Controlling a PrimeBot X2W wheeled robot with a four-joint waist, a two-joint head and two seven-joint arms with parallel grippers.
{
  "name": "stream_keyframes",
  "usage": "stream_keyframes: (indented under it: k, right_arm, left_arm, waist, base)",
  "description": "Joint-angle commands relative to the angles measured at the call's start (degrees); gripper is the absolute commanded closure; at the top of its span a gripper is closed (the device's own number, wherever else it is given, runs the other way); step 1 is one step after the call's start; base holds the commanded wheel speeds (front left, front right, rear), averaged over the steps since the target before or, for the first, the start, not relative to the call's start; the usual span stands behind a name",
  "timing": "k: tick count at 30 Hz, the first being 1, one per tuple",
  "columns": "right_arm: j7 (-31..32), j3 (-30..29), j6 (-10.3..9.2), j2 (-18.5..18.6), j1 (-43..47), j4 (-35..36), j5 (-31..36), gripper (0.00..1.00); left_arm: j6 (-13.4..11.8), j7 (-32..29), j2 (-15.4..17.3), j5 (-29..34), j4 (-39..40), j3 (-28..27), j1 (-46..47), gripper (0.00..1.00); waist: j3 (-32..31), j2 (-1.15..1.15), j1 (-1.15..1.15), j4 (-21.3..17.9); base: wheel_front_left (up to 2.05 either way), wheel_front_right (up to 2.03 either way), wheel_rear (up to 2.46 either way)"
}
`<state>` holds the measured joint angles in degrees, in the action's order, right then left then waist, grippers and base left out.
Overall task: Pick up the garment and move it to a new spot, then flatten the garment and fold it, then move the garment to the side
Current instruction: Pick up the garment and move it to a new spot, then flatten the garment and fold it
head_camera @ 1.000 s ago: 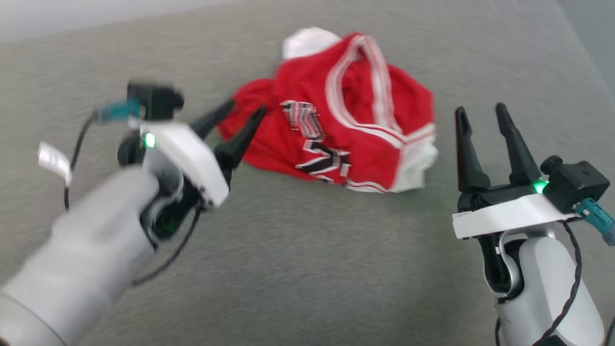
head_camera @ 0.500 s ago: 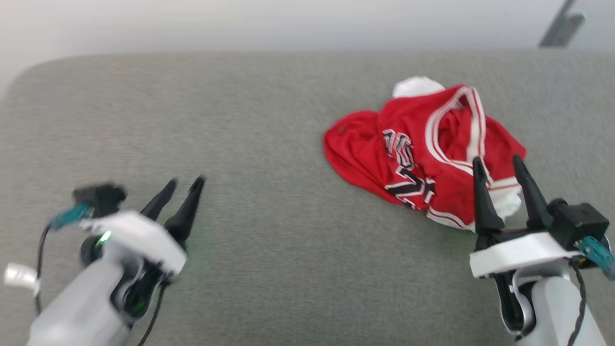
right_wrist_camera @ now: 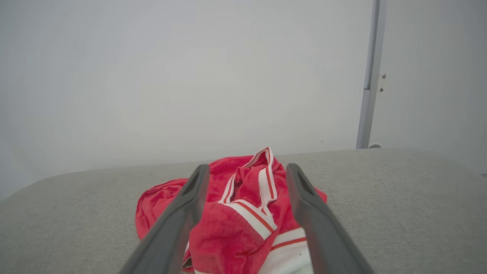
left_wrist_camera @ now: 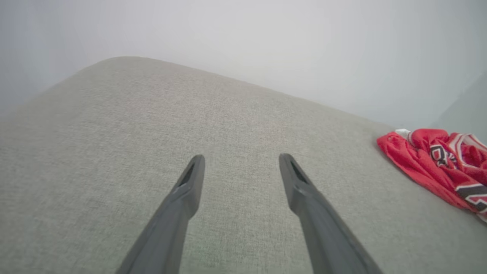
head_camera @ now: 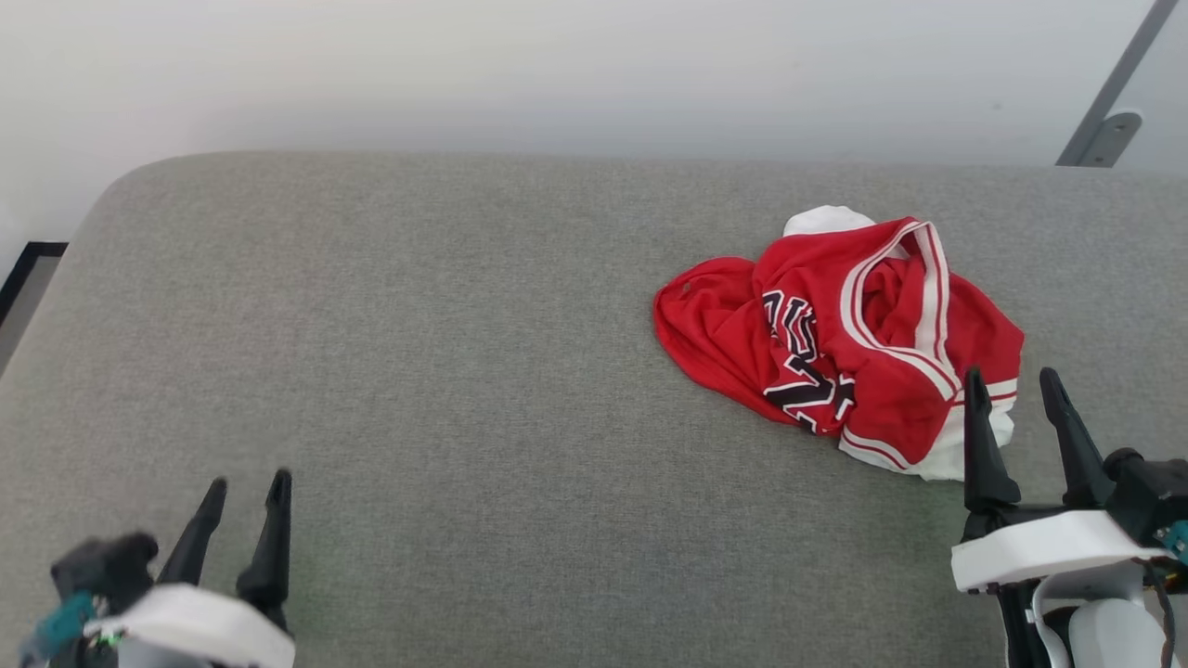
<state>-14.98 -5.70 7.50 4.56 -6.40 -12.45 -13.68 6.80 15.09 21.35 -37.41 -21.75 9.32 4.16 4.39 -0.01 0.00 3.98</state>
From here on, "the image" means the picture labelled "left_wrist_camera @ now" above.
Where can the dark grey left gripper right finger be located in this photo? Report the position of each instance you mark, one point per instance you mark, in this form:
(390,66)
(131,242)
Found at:
(323,232)

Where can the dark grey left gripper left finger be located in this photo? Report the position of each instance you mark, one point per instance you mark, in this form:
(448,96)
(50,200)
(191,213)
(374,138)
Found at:
(171,224)

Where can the red jersey shirt white sleeves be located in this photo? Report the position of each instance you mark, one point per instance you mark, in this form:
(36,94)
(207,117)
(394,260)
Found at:
(441,167)

